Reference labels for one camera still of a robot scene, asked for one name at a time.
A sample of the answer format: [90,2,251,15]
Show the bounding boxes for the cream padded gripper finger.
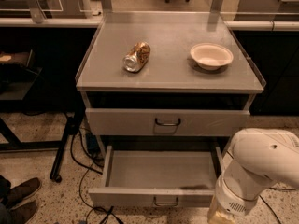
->
[207,197,235,224]

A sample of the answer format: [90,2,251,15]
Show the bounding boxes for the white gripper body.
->
[215,171,275,216]

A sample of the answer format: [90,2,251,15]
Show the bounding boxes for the grey drawer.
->
[86,108,249,136]
[89,146,224,207]

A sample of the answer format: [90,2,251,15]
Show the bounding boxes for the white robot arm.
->
[207,128,299,224]

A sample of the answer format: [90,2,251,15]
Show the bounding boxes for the grey drawer cabinet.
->
[77,12,264,151]

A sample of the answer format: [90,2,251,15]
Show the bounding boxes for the grey top drawer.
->
[86,108,249,136]

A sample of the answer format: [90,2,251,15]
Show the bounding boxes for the white paper bowl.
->
[190,43,234,71]

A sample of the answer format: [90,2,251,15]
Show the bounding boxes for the black metal stand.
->
[0,114,83,183]

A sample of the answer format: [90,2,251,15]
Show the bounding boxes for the crushed gold soda can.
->
[123,42,151,73]

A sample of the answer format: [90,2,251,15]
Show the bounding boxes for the brown shoe lower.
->
[10,201,38,224]

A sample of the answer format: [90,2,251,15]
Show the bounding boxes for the brown shoe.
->
[4,177,41,208]
[10,201,38,224]

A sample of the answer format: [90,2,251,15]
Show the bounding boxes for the brown shoe upper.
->
[4,177,41,208]

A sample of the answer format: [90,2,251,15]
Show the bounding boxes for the black cable on right floor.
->
[258,185,297,224]

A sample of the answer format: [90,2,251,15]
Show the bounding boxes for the black cable on floor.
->
[69,127,125,224]
[258,185,297,224]

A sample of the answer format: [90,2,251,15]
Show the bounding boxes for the black cable on left floor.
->
[69,127,125,224]

